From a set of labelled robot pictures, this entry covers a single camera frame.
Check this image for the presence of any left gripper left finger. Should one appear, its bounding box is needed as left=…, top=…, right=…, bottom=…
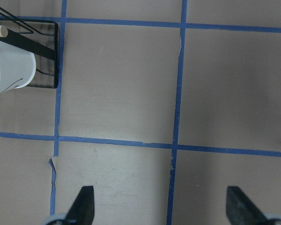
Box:
left=65, top=186, right=95, bottom=225

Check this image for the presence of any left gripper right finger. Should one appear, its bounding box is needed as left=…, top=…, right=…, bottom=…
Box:
left=226, top=186, right=268, bottom=225

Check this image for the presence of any white mug right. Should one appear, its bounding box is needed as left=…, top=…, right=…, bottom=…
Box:
left=0, top=41, right=36, bottom=93

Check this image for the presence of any black wire mug rack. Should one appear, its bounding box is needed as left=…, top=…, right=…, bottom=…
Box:
left=0, top=6, right=59, bottom=89

